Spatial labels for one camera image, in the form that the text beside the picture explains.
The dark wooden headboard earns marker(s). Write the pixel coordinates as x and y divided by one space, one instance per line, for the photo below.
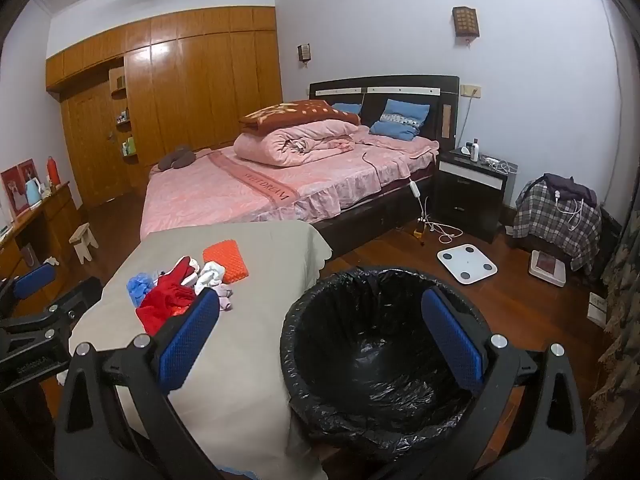
400 81

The large blue pillow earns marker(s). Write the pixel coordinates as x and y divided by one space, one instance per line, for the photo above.
400 115

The amber bottle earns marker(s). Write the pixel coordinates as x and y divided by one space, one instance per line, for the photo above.
419 228

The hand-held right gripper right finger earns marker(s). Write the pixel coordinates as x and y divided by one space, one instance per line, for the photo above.
452 340

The folded pink quilt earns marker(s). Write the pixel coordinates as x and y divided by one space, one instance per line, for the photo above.
290 145

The beige cloth-covered table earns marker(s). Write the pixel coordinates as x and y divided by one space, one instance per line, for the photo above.
250 410

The white bathroom scale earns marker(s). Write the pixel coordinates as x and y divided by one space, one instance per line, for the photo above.
467 265

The large wooden wall lamp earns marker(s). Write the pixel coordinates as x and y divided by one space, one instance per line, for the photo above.
466 21

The white box with red top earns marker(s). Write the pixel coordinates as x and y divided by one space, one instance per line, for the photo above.
547 266

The small wooden stool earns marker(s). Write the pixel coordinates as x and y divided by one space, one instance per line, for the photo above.
82 237

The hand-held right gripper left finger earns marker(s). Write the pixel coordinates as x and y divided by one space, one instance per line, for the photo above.
187 345

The wooden dresser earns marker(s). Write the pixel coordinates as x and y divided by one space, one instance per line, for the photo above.
55 215

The small wooden wall lamp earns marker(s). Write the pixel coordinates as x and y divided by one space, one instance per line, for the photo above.
304 51

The white rag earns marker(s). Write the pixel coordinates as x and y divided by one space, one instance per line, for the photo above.
51 261

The white power strip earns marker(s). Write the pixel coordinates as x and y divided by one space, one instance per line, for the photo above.
492 161

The wall socket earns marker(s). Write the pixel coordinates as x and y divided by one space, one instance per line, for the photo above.
470 91

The trash bin with black bag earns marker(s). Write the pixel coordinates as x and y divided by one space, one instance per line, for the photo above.
360 360

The red thermos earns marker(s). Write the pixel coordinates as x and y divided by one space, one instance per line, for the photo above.
53 171

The plaid bag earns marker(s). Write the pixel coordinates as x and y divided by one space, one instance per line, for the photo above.
550 220

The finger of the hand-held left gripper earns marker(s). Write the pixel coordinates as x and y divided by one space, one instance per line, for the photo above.
32 280
60 307

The light blue kettle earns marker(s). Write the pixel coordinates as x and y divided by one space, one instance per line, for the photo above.
33 192

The dark nightstand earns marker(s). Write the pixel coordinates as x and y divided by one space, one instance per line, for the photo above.
470 200

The white card box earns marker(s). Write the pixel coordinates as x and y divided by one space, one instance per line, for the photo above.
597 306

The red cloth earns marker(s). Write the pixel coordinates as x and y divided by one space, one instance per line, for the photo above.
160 305

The dark garment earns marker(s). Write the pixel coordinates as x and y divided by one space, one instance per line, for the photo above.
570 185

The crumpled white tissue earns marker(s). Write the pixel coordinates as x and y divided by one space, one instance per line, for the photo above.
210 275

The bed with pink sheet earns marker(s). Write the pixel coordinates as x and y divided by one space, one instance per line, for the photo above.
225 185

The red picture frame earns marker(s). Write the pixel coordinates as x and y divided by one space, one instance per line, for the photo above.
15 185

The wooden wardrobe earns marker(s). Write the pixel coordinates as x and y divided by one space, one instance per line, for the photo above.
210 85

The white bottle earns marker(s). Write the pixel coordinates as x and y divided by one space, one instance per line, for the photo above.
475 151

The small blue pillow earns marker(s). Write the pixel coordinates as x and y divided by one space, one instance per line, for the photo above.
345 107

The orange foam net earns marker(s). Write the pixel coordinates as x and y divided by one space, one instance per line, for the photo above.
227 260

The patterned curtain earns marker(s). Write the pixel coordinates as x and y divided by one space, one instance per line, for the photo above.
622 310

